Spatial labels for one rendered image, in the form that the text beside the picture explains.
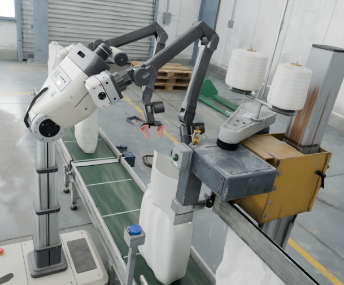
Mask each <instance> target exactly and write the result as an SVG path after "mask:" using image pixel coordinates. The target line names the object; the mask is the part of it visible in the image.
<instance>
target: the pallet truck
mask: <svg viewBox="0 0 344 285"><path fill-rule="evenodd" d="M208 97H212V98H214V99H216V100H218V101H219V102H221V103H223V104H225V105H227V106H229V107H230V108H232V109H234V110H237V109H238V107H239V106H238V105H236V104H235V103H232V102H230V101H229V100H227V99H225V98H223V97H221V96H220V95H218V91H217V89H216V88H215V86H214V85H213V83H212V82H211V80H210V79H208V78H206V77H205V78H204V81H203V85H202V88H201V92H200V94H199V99H200V100H202V101H203V102H205V103H207V104H208V105H210V106H212V107H213V108H215V109H217V110H219V111H220V112H222V113H223V114H224V115H226V116H231V115H232V114H233V112H232V111H230V110H229V109H227V108H226V107H224V106H221V105H220V104H218V103H216V102H215V101H213V100H211V99H209V98H208Z"/></svg>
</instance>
